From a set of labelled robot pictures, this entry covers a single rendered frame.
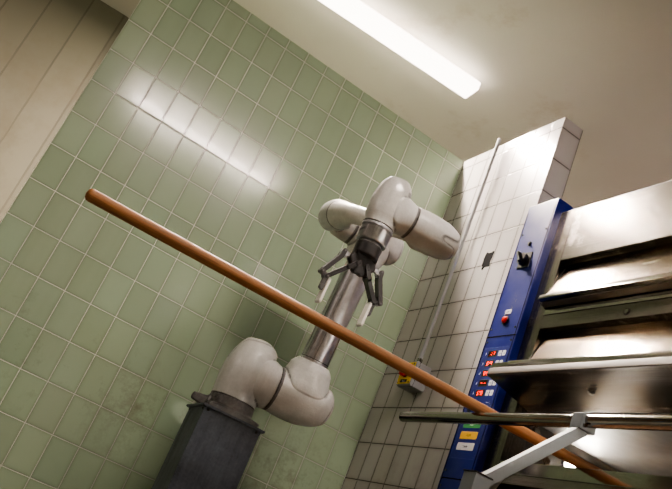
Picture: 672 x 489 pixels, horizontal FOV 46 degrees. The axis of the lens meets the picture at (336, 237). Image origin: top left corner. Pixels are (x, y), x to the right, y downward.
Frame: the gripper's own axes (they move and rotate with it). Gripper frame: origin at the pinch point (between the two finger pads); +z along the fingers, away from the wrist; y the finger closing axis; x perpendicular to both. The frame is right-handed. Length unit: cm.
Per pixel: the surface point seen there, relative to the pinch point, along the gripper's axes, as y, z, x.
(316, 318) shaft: 12.4, 9.8, 20.6
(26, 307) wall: 68, 29, -99
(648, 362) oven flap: -60, -15, 47
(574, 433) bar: -37, 13, 58
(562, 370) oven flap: -59, -12, 18
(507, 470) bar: -23, 27, 60
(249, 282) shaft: 30.9, 10.2, 20.9
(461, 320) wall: -71, -37, -64
